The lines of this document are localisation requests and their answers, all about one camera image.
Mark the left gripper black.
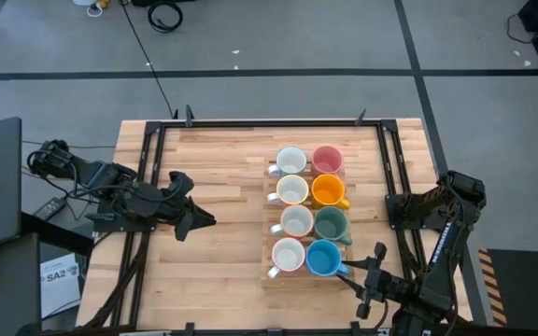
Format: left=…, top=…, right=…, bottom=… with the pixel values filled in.
left=155, top=189, right=218, bottom=243

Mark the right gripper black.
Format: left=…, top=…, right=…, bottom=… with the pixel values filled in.
left=337, top=242, right=400, bottom=320

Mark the blue mug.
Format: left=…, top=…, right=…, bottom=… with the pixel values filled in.
left=304, top=239, right=352, bottom=278

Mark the green mug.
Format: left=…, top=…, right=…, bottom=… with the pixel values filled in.
left=313, top=205, right=354, bottom=247

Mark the white mug red rim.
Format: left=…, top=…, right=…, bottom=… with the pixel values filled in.
left=267, top=237, right=307, bottom=280

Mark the white mug orange rim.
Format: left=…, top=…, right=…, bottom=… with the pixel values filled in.
left=269, top=203, right=316, bottom=240

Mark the white mug yellow rim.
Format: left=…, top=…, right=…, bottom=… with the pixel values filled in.
left=266, top=174, right=311, bottom=207

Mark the white blue-patterned mug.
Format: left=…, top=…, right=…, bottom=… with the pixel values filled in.
left=266, top=146, right=308, bottom=180

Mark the pink mug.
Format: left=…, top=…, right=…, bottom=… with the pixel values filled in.
left=310, top=145, right=346, bottom=178

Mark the wooden slatted rack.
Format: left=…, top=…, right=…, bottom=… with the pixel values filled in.
left=260, top=161, right=357, bottom=291

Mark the black power adapter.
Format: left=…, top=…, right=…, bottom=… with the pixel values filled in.
left=32, top=196, right=67, bottom=222

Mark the white SA2 paper sheet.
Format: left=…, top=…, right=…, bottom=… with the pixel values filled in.
left=39, top=252, right=83, bottom=320

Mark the hazard-striped black mat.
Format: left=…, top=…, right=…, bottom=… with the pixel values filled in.
left=477, top=247, right=538, bottom=329

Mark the dark grey cabinet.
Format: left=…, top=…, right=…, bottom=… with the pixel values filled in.
left=0, top=231, right=42, bottom=336

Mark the black cabinet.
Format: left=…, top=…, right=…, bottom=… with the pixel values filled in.
left=131, top=0, right=197, bottom=8

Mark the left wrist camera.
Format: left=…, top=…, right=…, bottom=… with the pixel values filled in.
left=168, top=171, right=196, bottom=198

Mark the black metal table frame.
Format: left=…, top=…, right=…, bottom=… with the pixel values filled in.
left=81, top=105, right=474, bottom=336

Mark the thin grey cable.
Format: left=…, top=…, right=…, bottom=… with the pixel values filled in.
left=21, top=139, right=118, bottom=151

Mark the long black cable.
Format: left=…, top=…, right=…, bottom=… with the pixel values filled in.
left=120, top=0, right=177, bottom=119

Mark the coiled black cable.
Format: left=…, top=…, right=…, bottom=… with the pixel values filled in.
left=147, top=0, right=185, bottom=35

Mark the thin black floor cable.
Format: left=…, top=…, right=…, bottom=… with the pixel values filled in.
left=505, top=12, right=538, bottom=46

